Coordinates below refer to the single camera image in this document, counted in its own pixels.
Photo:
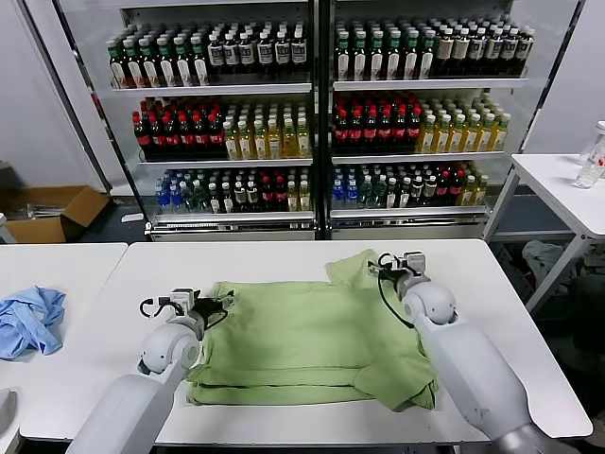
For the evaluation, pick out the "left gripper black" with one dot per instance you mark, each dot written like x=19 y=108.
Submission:
x=208 y=312

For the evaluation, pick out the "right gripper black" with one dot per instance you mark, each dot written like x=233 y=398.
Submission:
x=393 y=272

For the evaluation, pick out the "light green t-shirt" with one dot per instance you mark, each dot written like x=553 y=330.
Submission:
x=302 y=331

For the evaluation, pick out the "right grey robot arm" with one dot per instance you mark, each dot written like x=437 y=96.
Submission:
x=472 y=359

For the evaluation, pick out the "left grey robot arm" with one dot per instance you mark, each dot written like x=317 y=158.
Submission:
x=132 y=406

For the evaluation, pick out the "beverage display cabinet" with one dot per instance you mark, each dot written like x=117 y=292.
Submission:
x=236 y=231
x=406 y=230

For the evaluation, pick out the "white cabinet shelf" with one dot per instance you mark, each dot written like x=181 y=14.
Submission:
x=425 y=84
x=226 y=163
x=406 y=212
x=415 y=158
x=231 y=217
x=212 y=88

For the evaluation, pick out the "small white label bottle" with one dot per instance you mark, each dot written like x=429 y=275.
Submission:
x=228 y=201
x=215 y=201
x=392 y=195
x=405 y=193

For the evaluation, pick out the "small green tinted bottle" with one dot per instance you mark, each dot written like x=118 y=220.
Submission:
x=201 y=197
x=189 y=197
x=379 y=192
x=366 y=192

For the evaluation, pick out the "small blue drink bottle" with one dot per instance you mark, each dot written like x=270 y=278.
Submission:
x=177 y=197
x=338 y=195
x=352 y=195
x=164 y=197

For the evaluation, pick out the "small dark tea bottle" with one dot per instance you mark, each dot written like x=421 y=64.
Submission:
x=253 y=195
x=417 y=190
x=240 y=195
x=429 y=188

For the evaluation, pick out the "small yellow tea bottle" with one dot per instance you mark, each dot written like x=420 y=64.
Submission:
x=292 y=197
x=469 y=191
x=305 y=197
x=480 y=191

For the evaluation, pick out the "small red cap cola bottle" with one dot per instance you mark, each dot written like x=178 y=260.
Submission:
x=444 y=187
x=267 y=192
x=457 y=187
x=281 y=192

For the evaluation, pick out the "small white flat object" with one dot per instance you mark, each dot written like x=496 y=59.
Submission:
x=132 y=218

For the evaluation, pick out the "grey garment pile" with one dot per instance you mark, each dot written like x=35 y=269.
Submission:
x=548 y=261

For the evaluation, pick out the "open brown cardboard box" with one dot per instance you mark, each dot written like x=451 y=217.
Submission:
x=84 y=206

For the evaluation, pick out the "white side table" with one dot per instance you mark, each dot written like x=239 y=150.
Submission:
x=548 y=182

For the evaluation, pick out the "crumpled light blue shirt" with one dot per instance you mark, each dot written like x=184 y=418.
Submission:
x=28 y=321

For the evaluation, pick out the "green cap dark bottle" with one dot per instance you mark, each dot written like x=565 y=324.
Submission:
x=411 y=61
x=359 y=62
x=151 y=69
x=136 y=69
x=201 y=68
x=427 y=60
x=184 y=68
x=376 y=62
x=394 y=62
x=120 y=69
x=168 y=69
x=343 y=62

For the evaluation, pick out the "black bulky object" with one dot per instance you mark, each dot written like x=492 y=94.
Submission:
x=588 y=307

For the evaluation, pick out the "dark green garment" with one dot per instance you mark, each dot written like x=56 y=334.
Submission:
x=594 y=259

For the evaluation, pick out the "white cap beige label bottle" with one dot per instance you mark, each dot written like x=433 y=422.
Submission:
x=509 y=48
x=523 y=48
x=492 y=48
x=476 y=49
x=460 y=49
x=444 y=50

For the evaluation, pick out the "white cap blue label bottle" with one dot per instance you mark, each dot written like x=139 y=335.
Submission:
x=282 y=51
x=231 y=55
x=247 y=54
x=298 y=50
x=216 y=55
x=264 y=53

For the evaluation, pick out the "glass cabinet door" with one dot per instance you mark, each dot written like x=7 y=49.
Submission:
x=541 y=69
x=89 y=116

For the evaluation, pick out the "clear plastic water bottle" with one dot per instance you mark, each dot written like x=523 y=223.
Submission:
x=588 y=174

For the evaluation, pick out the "clear bottle with red label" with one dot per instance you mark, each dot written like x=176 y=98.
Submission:
x=596 y=144

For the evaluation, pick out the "right wrist grey camera box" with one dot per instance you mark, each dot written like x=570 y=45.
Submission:
x=415 y=265

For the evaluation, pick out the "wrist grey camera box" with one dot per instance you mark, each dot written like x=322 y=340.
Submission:
x=182 y=298
x=415 y=265

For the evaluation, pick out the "left wrist grey camera box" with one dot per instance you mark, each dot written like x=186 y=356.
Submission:
x=182 y=298

